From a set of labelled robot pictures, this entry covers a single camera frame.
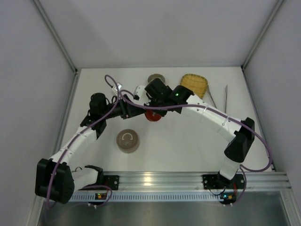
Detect red round lid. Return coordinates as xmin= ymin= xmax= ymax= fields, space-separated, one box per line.
xmin=144 ymin=109 xmax=162 ymax=122

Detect brown round lid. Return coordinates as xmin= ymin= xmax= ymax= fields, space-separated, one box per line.
xmin=116 ymin=129 xmax=140 ymax=143

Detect tan steel lunch bowl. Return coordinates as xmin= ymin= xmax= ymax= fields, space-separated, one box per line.
xmin=117 ymin=141 xmax=140 ymax=153

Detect steel food tongs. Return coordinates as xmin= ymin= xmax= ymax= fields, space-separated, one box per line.
xmin=207 ymin=85 xmax=228 ymax=113

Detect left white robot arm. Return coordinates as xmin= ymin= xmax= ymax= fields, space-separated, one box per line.
xmin=35 ymin=93 xmax=146 ymax=204

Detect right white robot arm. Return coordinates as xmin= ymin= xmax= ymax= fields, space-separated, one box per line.
xmin=136 ymin=79 xmax=255 ymax=187

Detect red steel lunch bowl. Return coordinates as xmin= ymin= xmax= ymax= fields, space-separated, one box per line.
xmin=147 ymin=73 xmax=166 ymax=83

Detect bamboo woven tray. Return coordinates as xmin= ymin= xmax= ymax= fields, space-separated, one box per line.
xmin=180 ymin=73 xmax=208 ymax=99

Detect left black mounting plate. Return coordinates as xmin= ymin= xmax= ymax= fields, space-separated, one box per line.
xmin=103 ymin=175 xmax=119 ymax=191

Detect black mounting plate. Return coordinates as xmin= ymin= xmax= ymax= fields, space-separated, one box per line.
xmin=103 ymin=175 xmax=119 ymax=191
xmin=202 ymin=173 xmax=246 ymax=190

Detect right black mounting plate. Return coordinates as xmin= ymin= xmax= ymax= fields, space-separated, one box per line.
xmin=202 ymin=173 xmax=246 ymax=190

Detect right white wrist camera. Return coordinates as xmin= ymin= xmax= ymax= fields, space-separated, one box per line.
xmin=134 ymin=85 xmax=148 ymax=103

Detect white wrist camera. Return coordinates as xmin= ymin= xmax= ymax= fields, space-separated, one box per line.
xmin=134 ymin=85 xmax=148 ymax=103
xmin=112 ymin=82 xmax=122 ymax=95

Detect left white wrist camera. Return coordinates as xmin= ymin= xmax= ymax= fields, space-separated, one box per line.
xmin=112 ymin=82 xmax=122 ymax=95

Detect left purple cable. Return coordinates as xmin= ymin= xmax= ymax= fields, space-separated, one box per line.
xmin=46 ymin=74 xmax=132 ymax=210

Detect purple cable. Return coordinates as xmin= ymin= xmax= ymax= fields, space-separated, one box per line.
xmin=46 ymin=74 xmax=132 ymax=210
xmin=119 ymin=89 xmax=273 ymax=208

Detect left aluminium frame post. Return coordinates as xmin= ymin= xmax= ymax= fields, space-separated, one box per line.
xmin=32 ymin=0 xmax=78 ymax=98

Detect aluminium frame post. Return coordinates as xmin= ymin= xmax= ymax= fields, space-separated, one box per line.
xmin=241 ymin=0 xmax=286 ymax=78
xmin=32 ymin=0 xmax=78 ymax=98

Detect grey slotted cable duct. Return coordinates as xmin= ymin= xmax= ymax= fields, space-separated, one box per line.
xmin=69 ymin=192 xmax=222 ymax=202

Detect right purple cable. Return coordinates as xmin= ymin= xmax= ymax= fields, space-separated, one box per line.
xmin=119 ymin=89 xmax=273 ymax=208

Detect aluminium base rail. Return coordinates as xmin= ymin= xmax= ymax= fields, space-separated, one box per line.
xmin=35 ymin=171 xmax=291 ymax=191

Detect right aluminium frame post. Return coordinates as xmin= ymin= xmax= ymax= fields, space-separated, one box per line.
xmin=241 ymin=0 xmax=286 ymax=78

